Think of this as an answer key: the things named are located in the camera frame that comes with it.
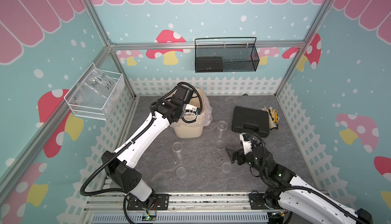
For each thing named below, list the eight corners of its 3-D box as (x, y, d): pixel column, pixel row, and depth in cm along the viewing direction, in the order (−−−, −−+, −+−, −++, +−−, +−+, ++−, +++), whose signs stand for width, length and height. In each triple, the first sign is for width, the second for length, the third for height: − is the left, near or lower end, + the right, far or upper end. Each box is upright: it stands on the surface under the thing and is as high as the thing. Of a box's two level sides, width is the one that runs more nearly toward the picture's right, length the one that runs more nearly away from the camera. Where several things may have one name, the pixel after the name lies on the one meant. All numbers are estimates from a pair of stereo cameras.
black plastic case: (230, 132, 101) (232, 127, 97) (233, 110, 113) (234, 105, 109) (267, 139, 98) (270, 134, 93) (265, 115, 110) (268, 110, 105)
